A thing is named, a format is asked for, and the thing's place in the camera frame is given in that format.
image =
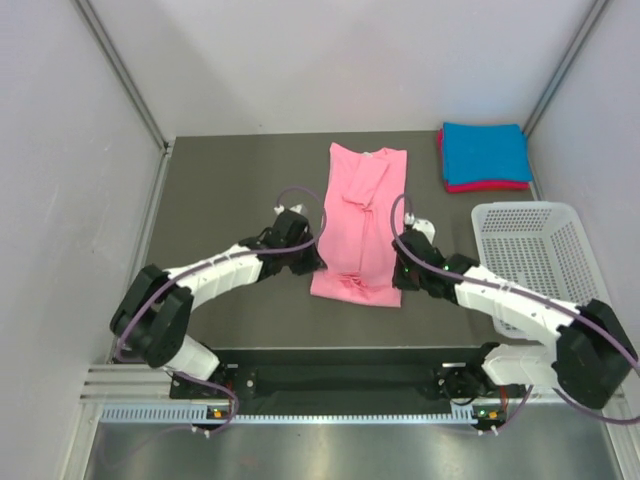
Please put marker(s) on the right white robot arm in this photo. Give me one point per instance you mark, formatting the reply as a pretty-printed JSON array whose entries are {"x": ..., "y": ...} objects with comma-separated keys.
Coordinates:
[{"x": 581, "y": 351}]

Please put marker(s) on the aluminium front rail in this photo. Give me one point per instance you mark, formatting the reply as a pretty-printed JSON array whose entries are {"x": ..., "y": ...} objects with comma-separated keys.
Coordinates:
[{"x": 260, "y": 391}]

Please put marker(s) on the pink t shirt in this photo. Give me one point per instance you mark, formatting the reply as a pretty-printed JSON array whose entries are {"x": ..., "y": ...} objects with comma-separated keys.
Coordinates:
[{"x": 356, "y": 244}]

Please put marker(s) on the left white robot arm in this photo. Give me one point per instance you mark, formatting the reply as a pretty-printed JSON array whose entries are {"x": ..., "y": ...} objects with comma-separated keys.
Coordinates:
[{"x": 153, "y": 317}]

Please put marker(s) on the right aluminium frame post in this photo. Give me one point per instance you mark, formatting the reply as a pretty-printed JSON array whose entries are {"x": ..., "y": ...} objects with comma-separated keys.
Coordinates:
[{"x": 578, "y": 41}]

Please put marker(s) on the white perforated plastic basket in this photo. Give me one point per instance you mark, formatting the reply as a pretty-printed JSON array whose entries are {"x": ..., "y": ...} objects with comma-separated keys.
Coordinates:
[{"x": 541, "y": 246}]

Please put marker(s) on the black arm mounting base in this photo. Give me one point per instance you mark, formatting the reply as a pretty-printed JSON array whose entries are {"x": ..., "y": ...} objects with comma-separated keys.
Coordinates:
[{"x": 438, "y": 368}]

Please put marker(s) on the grey slotted cable duct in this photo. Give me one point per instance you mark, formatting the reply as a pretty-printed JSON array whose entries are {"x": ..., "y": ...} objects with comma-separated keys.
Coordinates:
[{"x": 203, "y": 414}]

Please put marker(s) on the red folded t shirt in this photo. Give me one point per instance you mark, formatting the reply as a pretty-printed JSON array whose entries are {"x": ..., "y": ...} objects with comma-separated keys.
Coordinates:
[{"x": 470, "y": 186}]

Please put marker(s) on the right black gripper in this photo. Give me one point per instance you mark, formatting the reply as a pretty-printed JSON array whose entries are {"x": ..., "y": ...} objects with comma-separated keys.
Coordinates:
[{"x": 398, "y": 279}]

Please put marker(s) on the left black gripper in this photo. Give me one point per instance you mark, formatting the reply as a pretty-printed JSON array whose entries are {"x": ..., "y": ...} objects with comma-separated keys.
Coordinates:
[{"x": 312, "y": 264}]

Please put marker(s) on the left aluminium frame post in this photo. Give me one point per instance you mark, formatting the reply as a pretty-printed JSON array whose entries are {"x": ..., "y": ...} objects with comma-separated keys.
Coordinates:
[{"x": 105, "y": 43}]

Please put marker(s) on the aluminium frame post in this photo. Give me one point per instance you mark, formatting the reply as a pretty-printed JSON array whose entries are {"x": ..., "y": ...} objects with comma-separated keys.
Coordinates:
[
  {"x": 578, "y": 41},
  {"x": 105, "y": 43}
]

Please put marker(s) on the blue folded t shirt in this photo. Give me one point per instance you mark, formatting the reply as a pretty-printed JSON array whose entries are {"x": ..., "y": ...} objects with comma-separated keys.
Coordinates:
[{"x": 485, "y": 152}]

